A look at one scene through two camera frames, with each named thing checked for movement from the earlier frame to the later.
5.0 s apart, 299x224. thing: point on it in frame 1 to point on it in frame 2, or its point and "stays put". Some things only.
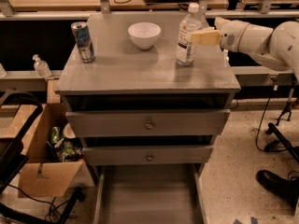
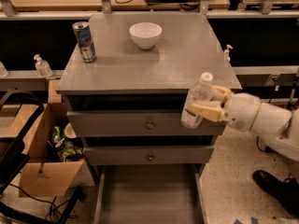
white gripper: [232, 35] to [243, 108]
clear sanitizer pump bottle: [41, 67] stays put
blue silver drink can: [83, 40] stays put
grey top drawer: [148, 122] stays put
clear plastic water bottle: [186, 50] to [202, 92]
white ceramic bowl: [144, 35] stays put
